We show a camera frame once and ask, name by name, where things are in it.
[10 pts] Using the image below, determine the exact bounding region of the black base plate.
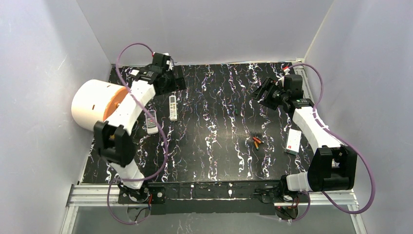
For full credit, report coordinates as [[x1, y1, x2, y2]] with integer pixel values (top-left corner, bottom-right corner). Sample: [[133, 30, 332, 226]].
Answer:
[[118, 180, 308, 218]]

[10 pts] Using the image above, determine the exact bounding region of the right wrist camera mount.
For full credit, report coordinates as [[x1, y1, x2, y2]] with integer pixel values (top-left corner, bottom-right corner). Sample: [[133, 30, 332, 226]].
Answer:
[[279, 66, 290, 80]]

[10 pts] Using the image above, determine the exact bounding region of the aluminium frame rail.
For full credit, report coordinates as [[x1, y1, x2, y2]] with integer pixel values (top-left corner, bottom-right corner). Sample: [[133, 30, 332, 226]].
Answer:
[[61, 180, 366, 234]]

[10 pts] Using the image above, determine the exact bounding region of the orange battery upper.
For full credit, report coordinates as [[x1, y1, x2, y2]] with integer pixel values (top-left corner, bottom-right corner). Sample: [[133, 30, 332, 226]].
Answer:
[[252, 137, 263, 145]]

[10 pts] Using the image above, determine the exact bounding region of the white flat remote red label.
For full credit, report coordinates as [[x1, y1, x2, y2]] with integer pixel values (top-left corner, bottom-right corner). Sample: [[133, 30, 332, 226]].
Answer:
[[284, 129, 302, 155]]

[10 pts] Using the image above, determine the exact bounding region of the small white clip object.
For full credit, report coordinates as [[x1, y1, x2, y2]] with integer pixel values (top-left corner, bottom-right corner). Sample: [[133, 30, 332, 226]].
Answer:
[[130, 69, 139, 77]]

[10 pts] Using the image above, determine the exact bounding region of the white remote with dark buttons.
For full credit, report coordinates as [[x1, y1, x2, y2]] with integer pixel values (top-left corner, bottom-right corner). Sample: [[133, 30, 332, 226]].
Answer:
[[145, 110, 159, 135]]

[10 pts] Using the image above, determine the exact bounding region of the white drum orange lid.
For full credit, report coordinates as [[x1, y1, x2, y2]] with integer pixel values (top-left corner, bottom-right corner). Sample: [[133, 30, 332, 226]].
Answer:
[[71, 79, 128, 131]]

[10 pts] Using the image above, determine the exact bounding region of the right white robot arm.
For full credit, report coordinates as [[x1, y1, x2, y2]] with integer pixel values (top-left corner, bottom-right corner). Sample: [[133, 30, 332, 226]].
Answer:
[[251, 74, 357, 192]]

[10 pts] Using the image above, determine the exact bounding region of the white slim remote control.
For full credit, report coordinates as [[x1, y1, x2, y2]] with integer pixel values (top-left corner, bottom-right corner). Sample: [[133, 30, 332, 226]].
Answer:
[[169, 95, 178, 121]]

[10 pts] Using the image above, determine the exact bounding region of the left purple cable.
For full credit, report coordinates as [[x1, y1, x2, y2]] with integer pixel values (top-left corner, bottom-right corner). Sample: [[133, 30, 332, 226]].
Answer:
[[106, 42, 169, 225]]

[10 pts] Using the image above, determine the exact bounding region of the orange battery lower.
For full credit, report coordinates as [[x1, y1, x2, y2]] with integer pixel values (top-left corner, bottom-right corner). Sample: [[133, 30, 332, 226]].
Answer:
[[254, 141, 259, 151]]

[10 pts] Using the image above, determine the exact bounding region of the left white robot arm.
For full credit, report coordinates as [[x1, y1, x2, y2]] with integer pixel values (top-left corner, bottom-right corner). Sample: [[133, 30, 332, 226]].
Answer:
[[94, 64, 186, 190]]

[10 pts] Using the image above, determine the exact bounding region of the orange battery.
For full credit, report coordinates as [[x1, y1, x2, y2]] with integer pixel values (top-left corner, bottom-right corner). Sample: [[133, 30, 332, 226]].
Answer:
[[254, 141, 259, 151], [252, 137, 263, 145]]

